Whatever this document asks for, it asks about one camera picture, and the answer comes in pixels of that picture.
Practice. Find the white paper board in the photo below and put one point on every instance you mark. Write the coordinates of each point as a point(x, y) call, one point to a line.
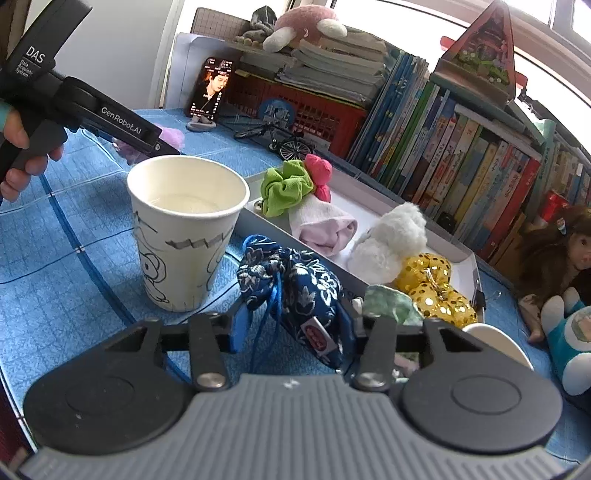
point(184, 69)

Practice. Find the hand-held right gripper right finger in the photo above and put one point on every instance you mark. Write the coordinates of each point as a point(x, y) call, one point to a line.
point(381, 344)

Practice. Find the red tin can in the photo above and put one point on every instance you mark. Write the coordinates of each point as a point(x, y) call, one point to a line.
point(554, 207)

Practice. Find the white fluffy plush toy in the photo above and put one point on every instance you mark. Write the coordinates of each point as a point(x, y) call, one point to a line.
point(388, 244)

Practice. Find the grey plush toy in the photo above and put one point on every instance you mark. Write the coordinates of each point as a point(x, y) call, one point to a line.
point(258, 23)

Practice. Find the green patterned cloth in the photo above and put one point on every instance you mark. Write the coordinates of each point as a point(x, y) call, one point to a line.
point(392, 304)

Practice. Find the red plastic crate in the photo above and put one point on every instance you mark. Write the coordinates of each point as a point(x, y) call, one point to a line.
point(323, 120)

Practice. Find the blue checkered tablecloth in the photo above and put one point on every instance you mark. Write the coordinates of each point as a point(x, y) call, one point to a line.
point(83, 286)

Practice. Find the stack of lying books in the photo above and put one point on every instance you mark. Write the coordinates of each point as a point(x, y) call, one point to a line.
point(323, 60)

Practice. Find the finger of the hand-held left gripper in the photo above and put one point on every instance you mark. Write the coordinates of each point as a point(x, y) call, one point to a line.
point(147, 145)

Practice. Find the brown cardboard box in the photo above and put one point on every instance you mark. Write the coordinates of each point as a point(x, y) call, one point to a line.
point(505, 244)

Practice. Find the black binder clip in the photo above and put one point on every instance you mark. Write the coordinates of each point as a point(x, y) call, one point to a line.
point(480, 295)

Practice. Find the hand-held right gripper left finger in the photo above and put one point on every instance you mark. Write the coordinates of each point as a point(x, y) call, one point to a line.
point(210, 350)

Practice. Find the grid cutting mat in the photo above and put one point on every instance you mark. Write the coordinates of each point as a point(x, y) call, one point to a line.
point(221, 21)

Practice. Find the black model bicycle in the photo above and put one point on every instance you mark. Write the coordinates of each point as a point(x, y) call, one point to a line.
point(295, 147)

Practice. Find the row of upright books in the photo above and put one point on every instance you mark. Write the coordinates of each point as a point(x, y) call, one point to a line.
point(461, 161)

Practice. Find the blue cat plush toy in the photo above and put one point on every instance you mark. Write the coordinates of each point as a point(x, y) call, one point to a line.
point(572, 341)

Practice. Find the smartphone with lit screen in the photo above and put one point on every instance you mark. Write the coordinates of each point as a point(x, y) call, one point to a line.
point(211, 87)

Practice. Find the house shaped printed box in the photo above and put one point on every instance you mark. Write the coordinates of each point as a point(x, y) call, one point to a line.
point(480, 60)

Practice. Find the green scrunchie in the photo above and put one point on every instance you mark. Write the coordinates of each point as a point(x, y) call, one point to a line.
point(284, 189)

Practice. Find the pink scrunchie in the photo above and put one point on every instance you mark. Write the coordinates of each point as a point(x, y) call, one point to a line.
point(318, 173)

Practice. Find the paper cup with rabbit drawing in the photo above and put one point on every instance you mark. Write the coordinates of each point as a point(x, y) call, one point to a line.
point(184, 249)

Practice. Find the white shallow cardboard box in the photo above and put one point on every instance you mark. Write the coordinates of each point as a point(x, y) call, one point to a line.
point(369, 203)

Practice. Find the dark red clothing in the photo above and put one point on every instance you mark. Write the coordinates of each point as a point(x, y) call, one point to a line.
point(11, 424)

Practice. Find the person's left hand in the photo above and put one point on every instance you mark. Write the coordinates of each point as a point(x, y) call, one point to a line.
point(23, 180)

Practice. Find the purple plush toy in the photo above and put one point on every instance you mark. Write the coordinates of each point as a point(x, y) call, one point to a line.
point(173, 136)

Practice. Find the lavender knit sock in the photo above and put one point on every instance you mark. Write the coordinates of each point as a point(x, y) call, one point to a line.
point(323, 226)

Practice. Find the brown haired monkey doll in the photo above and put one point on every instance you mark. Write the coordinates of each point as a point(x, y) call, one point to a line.
point(558, 258)

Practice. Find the pink and white plush toy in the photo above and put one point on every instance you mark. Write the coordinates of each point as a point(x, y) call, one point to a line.
point(300, 25)

